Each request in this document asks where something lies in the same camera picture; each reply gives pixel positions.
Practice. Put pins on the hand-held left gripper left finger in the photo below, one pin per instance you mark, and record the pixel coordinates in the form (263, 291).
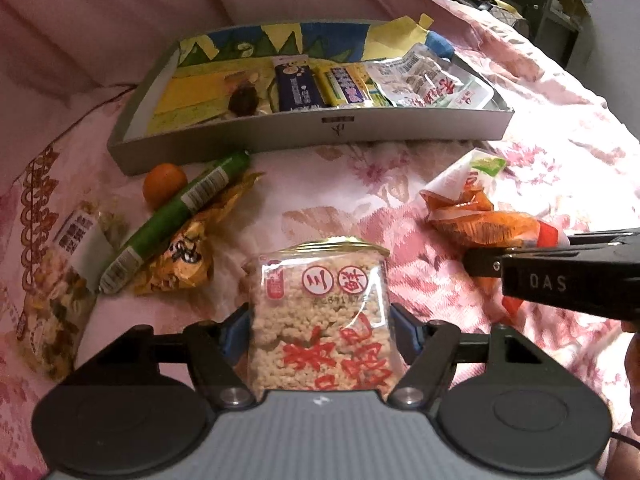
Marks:
(236, 332)

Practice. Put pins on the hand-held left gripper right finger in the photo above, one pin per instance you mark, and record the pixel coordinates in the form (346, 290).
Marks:
(402, 331)

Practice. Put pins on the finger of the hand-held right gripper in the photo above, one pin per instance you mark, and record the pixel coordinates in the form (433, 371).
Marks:
(482, 264)
(605, 236)

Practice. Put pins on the clear packet with orange snacks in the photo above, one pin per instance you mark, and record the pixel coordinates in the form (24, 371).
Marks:
(465, 210)

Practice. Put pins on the clear rice crisp packet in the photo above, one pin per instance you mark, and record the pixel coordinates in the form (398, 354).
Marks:
(320, 320)

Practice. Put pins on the yellow orange snack packet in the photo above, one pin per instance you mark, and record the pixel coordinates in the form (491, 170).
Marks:
(185, 260)

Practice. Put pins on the green tube snack packet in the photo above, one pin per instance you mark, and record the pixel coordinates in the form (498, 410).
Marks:
(170, 215)

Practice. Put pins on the orange mandarin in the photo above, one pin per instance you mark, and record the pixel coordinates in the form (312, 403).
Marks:
(162, 185)

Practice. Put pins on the clear mixed nut packet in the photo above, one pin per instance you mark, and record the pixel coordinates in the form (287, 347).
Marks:
(55, 280)

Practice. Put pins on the white green snack packet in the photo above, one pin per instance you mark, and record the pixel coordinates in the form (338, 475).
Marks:
(430, 80)

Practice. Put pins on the grey cardboard box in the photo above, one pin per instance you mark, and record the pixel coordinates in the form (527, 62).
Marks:
(300, 132)

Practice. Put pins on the yellow green snack packet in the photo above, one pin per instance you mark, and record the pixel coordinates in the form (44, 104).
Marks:
(345, 85)

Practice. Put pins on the dark dried plum packet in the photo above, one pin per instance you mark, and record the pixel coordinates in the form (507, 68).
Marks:
(244, 100)

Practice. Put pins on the dark blue snack packet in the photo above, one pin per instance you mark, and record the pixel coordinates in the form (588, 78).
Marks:
(297, 85)

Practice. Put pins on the person's right hand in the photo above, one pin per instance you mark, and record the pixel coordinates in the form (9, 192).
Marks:
(634, 375)

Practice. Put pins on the pink floral bedsheet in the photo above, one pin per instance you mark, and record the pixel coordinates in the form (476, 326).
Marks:
(350, 195)

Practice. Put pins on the yellow blue printed paper lining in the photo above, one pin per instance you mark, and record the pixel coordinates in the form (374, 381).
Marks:
(210, 85)

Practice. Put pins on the pink bed curtain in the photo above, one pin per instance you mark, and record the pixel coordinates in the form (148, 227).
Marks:
(100, 20)

